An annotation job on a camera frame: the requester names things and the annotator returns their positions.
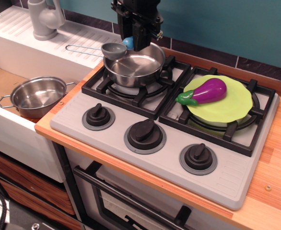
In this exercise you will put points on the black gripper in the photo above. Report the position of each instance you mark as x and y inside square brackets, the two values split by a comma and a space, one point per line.
[139, 19]

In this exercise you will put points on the blue handled grey spoon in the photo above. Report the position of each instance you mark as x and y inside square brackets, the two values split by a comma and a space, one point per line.
[115, 51]

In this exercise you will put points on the purple toy eggplant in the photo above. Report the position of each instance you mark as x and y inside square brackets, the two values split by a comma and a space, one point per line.
[212, 90]

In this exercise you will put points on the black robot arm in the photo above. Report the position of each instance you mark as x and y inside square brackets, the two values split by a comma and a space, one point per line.
[140, 20]

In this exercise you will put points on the black left stove knob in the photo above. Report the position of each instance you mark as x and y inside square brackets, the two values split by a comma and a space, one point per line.
[98, 118]

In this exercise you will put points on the black stove knob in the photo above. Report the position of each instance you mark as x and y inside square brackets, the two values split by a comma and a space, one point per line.
[98, 118]
[145, 137]
[198, 159]

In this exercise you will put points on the black middle stove knob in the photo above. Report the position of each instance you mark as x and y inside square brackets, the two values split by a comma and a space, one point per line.
[145, 137]

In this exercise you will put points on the lime green plate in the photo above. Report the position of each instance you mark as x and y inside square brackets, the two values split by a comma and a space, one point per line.
[234, 106]

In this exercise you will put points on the black right stove knob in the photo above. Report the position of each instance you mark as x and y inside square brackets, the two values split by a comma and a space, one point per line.
[198, 159]

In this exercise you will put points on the grey toy stove top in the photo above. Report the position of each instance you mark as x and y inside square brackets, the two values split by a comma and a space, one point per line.
[226, 185]

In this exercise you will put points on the black left burner grate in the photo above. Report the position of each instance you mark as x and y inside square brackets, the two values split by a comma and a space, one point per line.
[147, 101]

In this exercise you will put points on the black burner grate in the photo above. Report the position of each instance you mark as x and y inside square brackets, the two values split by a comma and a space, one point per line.
[244, 136]
[147, 101]

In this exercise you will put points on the black right burner grate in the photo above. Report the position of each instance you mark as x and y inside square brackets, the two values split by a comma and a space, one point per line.
[244, 136]

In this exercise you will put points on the grey toy faucet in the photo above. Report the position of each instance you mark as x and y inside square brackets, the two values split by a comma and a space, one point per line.
[45, 21]

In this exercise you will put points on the white toy sink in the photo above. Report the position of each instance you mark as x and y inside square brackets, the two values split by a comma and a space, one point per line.
[70, 55]

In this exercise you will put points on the wood front drawer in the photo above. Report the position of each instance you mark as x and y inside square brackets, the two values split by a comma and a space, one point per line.
[37, 192]

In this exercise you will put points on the steel saucepan with handle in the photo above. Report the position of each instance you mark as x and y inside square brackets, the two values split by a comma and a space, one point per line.
[135, 69]

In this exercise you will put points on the steel two-handled pot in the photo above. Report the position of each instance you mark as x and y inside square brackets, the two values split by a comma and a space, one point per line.
[36, 97]

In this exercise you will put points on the oven door with handle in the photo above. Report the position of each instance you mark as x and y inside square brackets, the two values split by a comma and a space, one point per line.
[126, 212]

